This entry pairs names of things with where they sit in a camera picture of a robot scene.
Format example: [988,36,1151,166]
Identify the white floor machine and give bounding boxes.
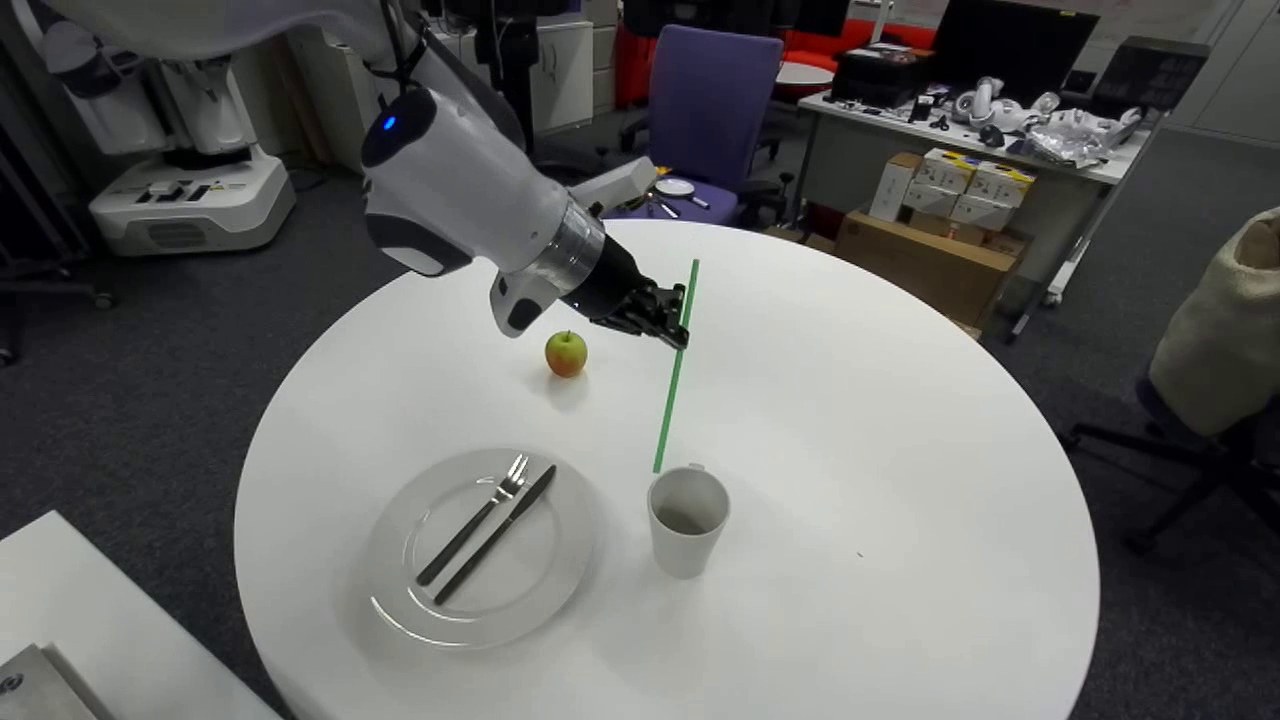
[37,16,295,261]

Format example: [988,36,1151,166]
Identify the yellow-red apple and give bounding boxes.
[542,326,592,381]

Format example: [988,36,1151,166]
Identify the white mug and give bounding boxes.
[645,458,734,579]

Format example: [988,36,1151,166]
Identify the large black monitor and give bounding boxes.
[931,0,1106,105]

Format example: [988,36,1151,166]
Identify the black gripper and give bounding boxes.
[569,237,692,353]

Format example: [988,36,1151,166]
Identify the green straw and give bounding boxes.
[648,254,705,477]

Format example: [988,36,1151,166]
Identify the brown cardboard box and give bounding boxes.
[835,208,1034,333]

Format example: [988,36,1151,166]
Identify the white cluttered desk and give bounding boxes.
[796,86,1151,311]

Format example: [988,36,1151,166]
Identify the white cabinet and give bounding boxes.
[284,6,595,142]

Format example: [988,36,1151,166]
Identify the white robot parts pile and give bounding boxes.
[918,77,1151,172]

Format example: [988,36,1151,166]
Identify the purple office chair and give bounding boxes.
[577,18,789,227]

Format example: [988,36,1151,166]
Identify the white side table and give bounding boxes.
[0,509,284,720]

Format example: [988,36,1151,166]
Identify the grey box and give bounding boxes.
[0,639,118,720]

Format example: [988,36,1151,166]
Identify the black-handled knife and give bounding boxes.
[431,458,559,607]

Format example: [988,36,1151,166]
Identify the white plate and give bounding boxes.
[364,444,600,656]

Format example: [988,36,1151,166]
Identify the chair with beige jacket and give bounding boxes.
[1073,204,1280,550]

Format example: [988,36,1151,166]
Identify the black-handled fork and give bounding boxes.
[411,451,531,589]

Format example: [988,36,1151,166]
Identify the white cardboard boxes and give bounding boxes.
[868,142,1036,233]

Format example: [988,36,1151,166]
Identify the small black monitor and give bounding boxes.
[1094,36,1214,116]

